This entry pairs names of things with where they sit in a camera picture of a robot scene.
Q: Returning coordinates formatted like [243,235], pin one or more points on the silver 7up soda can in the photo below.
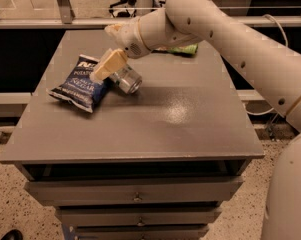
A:
[127,79]

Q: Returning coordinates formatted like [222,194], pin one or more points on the top grey drawer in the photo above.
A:
[134,191]

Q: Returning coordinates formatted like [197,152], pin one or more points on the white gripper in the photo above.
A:
[130,38]

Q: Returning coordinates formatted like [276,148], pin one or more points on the metal railing frame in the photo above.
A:
[90,14]

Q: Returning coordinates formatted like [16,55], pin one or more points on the bottom grey drawer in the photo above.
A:
[163,232]

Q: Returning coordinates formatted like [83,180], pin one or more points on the grey drawer cabinet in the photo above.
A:
[186,120]

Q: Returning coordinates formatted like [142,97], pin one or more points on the grey drawer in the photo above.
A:
[134,191]
[163,232]
[138,216]

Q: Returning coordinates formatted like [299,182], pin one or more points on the black shoe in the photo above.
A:
[13,235]

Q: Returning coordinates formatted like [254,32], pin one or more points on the green snack bag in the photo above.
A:
[184,50]

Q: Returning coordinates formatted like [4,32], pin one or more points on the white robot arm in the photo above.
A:
[271,68]

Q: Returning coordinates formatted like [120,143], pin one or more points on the blue Kettle chips bag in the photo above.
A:
[78,89]

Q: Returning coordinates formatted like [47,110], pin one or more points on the middle grey drawer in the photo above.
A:
[138,216]

